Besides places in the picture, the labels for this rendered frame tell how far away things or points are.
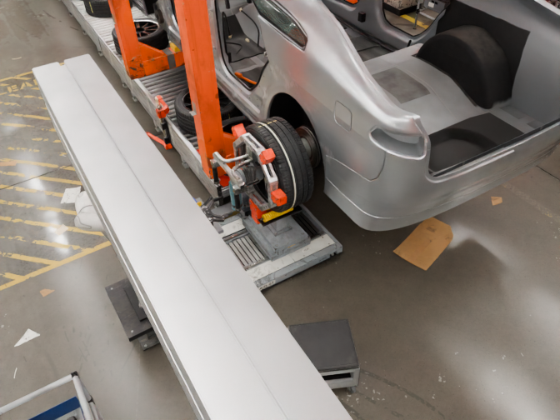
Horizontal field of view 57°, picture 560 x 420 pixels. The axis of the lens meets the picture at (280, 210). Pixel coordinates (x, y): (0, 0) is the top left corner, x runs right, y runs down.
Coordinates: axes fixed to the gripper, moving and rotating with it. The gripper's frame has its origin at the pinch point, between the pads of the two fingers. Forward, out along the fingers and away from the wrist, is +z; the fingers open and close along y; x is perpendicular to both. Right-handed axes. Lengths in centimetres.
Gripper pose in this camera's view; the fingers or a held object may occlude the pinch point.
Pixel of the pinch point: (226, 205)
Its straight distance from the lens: 349.6
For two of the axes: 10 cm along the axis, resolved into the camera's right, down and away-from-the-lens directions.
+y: 4.9, 7.8, -4.0
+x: 1.5, -5.2, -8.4
